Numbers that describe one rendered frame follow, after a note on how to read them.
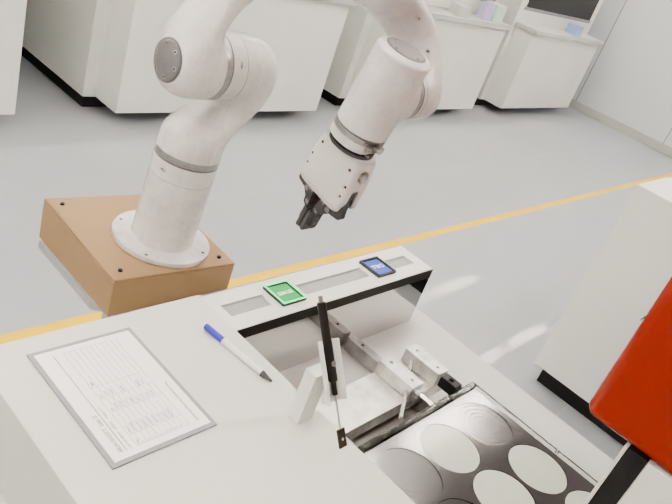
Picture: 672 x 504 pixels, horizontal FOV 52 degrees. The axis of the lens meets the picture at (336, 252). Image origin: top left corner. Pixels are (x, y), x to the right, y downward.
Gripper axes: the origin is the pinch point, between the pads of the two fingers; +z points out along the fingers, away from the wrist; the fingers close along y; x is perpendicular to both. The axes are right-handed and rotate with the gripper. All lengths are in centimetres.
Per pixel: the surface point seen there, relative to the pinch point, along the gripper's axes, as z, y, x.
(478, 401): 14.3, -36.4, -20.9
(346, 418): 18.3, -27.1, 3.3
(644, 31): 48, 232, -796
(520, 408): 22, -40, -40
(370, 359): 24.1, -17.2, -17.0
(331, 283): 15.5, -3.8, -12.2
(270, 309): 14.6, -5.9, 5.4
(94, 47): 131, 257, -129
